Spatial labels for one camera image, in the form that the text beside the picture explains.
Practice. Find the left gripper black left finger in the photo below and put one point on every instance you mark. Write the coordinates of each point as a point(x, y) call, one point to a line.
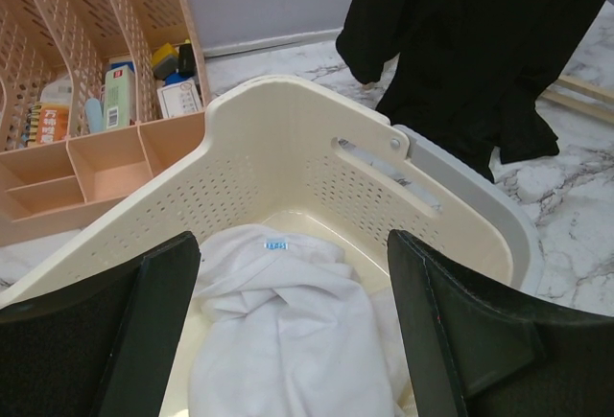
point(103, 346)

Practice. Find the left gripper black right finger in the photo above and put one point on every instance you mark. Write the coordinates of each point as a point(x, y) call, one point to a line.
point(476, 347)

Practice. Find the white t shirt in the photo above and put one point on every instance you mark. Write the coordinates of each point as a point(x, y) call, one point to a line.
point(293, 333)

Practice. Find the black t shirt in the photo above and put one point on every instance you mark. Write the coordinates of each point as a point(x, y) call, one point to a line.
point(468, 72)

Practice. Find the blue box in organizer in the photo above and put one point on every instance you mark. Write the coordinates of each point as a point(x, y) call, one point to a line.
point(94, 115)

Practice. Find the orange plastic file organizer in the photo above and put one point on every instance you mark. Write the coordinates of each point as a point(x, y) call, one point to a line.
point(58, 51)

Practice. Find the white box in organizer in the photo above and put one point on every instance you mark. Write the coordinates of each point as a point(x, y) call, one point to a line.
point(179, 99)

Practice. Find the cream laundry basket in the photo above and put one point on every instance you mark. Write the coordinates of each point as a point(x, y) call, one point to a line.
point(298, 158)

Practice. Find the green white box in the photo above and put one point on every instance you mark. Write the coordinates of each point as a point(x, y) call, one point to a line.
point(119, 98)

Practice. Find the yellow black eraser block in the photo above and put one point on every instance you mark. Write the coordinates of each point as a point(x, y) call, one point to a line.
point(164, 61)

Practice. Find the wooden clothes rack frame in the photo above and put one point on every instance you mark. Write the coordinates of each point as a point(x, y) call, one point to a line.
point(581, 96)

